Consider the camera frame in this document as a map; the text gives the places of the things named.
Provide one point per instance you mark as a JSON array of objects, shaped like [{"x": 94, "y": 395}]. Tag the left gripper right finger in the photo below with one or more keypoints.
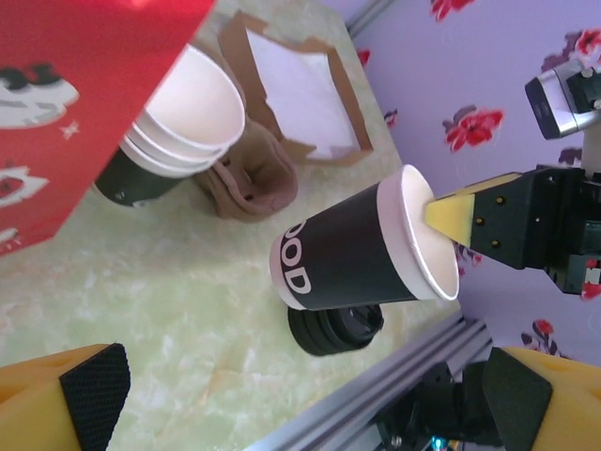
[{"x": 563, "y": 409}]

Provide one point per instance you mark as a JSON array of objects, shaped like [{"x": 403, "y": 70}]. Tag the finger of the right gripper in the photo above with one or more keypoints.
[
  {"x": 516, "y": 225},
  {"x": 488, "y": 184}
]

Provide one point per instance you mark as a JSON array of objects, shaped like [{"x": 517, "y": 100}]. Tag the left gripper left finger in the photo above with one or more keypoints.
[{"x": 56, "y": 409}]

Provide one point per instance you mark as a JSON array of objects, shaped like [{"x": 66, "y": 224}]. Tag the black plastic cup lid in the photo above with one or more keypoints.
[
  {"x": 298, "y": 329},
  {"x": 319, "y": 340},
  {"x": 361, "y": 324}
]

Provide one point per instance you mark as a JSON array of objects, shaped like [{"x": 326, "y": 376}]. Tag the red printed paper bag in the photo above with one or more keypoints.
[{"x": 94, "y": 94}]

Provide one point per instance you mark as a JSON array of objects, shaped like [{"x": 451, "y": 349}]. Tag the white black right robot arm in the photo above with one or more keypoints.
[{"x": 436, "y": 399}]

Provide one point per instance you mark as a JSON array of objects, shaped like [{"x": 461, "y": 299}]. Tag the brown cardboard tray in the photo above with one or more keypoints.
[{"x": 349, "y": 101}]

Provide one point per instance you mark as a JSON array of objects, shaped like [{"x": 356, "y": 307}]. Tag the white paper napkin stack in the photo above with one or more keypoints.
[{"x": 300, "y": 94}]

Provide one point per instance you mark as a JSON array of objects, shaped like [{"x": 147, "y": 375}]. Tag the brown pulp cup carrier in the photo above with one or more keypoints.
[{"x": 263, "y": 183}]

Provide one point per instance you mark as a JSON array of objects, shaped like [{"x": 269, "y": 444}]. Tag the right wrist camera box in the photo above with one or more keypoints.
[{"x": 554, "y": 103}]

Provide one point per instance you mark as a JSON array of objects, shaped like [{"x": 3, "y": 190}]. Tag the aluminium corner post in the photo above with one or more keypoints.
[{"x": 368, "y": 16}]

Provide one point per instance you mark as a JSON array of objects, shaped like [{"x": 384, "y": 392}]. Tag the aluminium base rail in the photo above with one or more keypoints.
[{"x": 357, "y": 399}]

